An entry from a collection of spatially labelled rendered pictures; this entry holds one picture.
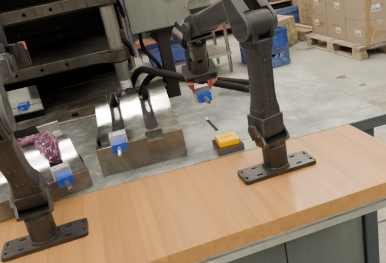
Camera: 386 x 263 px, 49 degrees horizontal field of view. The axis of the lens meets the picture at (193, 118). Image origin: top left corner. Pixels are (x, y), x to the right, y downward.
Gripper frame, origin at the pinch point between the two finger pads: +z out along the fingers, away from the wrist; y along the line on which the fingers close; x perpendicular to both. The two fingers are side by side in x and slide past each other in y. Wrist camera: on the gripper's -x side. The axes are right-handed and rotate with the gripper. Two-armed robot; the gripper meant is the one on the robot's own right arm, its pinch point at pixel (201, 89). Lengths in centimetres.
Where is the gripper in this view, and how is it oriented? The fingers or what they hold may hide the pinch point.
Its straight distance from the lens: 138.2
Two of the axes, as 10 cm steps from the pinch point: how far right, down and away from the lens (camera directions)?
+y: -9.6, 2.5, -1.1
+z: 0.9, 6.7, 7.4
